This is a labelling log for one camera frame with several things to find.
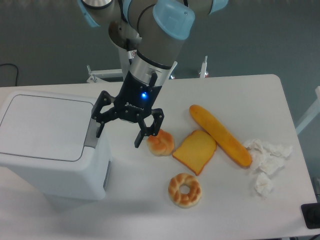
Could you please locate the black cable on floor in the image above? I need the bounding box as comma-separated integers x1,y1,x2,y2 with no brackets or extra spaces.
0,63,20,88

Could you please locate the knotted round bread roll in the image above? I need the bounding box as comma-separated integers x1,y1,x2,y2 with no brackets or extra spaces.
146,129,175,157

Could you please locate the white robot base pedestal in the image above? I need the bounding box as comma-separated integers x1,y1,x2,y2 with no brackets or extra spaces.
86,47,179,84

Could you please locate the white push-top trash can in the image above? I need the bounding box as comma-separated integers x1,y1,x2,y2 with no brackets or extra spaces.
0,90,112,201

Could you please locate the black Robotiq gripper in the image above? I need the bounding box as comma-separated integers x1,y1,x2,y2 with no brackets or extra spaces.
91,71,165,148

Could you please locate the white table clamp bracket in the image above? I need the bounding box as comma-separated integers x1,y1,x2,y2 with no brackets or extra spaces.
199,55,209,79

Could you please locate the white frame post right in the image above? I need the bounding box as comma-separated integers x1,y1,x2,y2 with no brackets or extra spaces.
295,86,320,135

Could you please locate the large crumpled white tissue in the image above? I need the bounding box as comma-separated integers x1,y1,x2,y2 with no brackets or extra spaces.
243,138,293,176

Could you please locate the long baguette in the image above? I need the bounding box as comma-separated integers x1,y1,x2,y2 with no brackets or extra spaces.
189,104,252,168

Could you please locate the black device at table edge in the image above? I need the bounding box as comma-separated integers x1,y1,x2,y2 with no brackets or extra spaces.
301,202,320,229

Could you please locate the toast bread slice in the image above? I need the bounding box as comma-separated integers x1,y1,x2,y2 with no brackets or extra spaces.
172,130,217,176

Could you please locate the braided ring bread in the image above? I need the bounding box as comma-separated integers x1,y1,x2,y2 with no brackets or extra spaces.
167,173,202,208

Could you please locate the small crumpled white tissue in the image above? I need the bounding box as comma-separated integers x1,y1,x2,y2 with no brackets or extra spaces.
254,172,274,199

